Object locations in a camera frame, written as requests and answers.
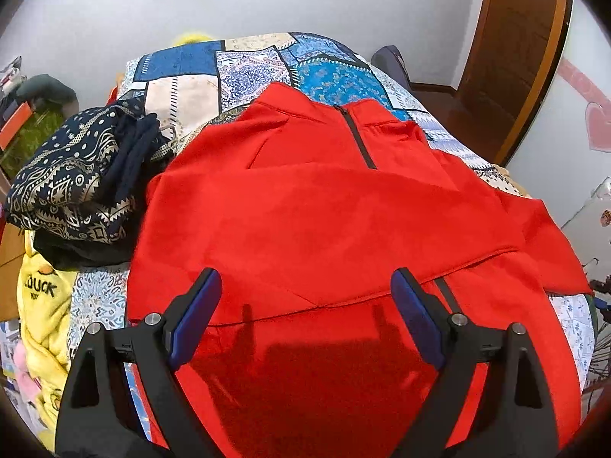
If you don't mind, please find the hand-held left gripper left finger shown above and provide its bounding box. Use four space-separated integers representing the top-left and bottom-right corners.
54 267 223 458

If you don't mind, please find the blue patchwork bed sheet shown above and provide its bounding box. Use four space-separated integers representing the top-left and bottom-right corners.
67 32 597 440

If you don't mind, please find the grey bag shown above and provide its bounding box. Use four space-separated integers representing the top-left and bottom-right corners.
371 45 411 89

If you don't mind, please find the black garment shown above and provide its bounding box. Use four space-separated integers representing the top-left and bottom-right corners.
33 219 132 270

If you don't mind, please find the brown wooden door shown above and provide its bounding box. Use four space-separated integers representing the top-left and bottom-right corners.
453 0 574 165

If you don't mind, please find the orange box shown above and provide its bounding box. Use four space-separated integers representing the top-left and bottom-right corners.
0 104 33 151

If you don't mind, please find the pink heart wall decoration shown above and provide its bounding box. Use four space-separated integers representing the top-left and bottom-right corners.
558 55 611 153

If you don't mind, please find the navy patterned cloth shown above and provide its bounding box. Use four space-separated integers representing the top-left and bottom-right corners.
6 98 163 244

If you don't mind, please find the red zip jacket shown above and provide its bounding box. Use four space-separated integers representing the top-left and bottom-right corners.
126 81 595 458

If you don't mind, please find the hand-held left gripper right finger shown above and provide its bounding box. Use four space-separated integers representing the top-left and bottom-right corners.
390 267 559 458

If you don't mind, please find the yellow plush item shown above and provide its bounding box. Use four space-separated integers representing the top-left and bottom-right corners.
173 31 213 46

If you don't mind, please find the white case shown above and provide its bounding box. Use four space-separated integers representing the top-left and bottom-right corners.
561 176 611 249

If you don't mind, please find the yellow duck print cloth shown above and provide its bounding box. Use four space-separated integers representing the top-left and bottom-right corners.
16 243 72 449

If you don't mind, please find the dark navy garment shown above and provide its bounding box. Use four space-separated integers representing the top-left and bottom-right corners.
102 113 175 211

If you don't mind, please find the green mat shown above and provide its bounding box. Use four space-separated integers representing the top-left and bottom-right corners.
5 110 65 173

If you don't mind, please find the grey cushion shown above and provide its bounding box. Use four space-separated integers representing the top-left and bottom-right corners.
19 76 77 106

